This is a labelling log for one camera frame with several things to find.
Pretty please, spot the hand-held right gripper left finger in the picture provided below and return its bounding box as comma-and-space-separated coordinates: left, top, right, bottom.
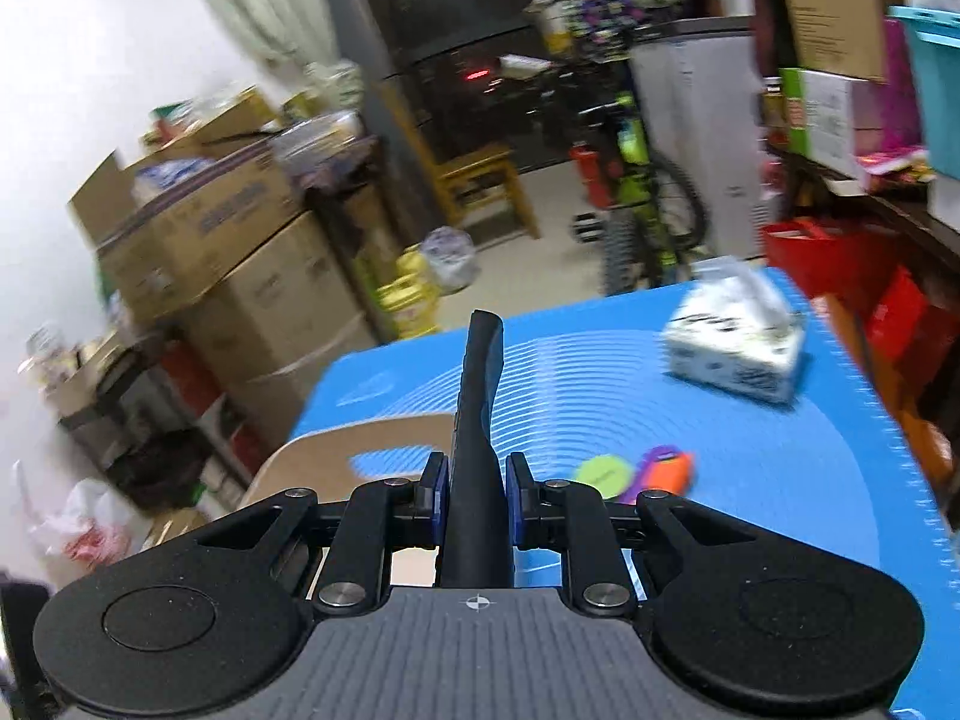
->
196, 452, 451, 612

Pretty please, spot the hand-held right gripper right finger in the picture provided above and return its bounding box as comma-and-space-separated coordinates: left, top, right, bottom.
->
505, 452, 758, 614

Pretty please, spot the black remote control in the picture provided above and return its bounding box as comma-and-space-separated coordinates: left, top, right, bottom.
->
437, 310, 517, 587

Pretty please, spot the beige plastic storage bin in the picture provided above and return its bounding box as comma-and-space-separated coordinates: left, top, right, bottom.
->
241, 412, 457, 590

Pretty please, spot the purple orange toy knife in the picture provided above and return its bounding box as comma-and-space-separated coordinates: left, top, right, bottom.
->
615, 444, 697, 507

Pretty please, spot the green round disc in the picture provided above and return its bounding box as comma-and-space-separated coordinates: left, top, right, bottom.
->
574, 454, 635, 502

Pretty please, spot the blue silicone mat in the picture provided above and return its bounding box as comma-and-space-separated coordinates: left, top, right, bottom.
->
289, 281, 947, 720

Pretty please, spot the plastic-wrapped cardboard box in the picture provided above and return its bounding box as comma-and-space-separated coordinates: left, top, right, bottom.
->
225, 315, 380, 451

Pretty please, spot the yellow plastic jug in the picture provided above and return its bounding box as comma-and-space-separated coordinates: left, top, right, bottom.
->
375, 277, 443, 340
394, 246, 436, 287

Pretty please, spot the clear plastic bag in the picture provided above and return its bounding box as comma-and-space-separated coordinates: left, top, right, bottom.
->
420, 225, 481, 293

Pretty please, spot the large brown cardboard box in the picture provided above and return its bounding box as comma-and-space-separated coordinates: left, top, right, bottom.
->
184, 210, 368, 383

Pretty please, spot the flat brown cardboard box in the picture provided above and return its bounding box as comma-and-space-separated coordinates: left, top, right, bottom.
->
139, 506, 211, 550

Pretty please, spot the white tissue box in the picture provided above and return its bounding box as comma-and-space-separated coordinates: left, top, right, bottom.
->
660, 255, 809, 407

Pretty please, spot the red white appliance box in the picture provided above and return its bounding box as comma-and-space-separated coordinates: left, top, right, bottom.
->
161, 341, 226, 421

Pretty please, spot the black shelf rack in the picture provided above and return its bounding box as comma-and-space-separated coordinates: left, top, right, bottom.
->
60, 330, 256, 518

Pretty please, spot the wooden chair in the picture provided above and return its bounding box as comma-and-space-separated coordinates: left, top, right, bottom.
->
382, 82, 541, 241

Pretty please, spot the green black bicycle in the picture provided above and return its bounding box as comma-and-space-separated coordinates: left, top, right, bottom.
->
566, 90, 710, 297

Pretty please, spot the printed brown cardboard box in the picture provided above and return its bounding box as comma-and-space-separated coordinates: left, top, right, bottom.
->
67, 142, 305, 323

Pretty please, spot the white red-print plastic bag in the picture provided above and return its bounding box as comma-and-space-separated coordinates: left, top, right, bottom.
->
26, 478, 132, 563

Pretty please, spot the red paper bag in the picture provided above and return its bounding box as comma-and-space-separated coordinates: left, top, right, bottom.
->
761, 217, 901, 297

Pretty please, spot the white cabinet appliance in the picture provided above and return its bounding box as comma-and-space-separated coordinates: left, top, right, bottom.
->
630, 15, 781, 271

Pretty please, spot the dark glass door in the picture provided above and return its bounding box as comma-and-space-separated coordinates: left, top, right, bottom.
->
375, 0, 638, 173

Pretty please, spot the dark wooden side table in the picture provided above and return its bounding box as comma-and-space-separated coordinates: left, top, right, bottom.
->
765, 142, 960, 331

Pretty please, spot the green white carton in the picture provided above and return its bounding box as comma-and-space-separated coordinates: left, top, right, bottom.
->
776, 67, 886, 177

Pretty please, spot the teal plastic basket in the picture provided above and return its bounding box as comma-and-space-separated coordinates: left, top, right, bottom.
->
889, 6, 960, 181

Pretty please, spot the tall brown cardboard sheet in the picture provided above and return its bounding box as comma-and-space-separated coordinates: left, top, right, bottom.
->
769, 0, 912, 83

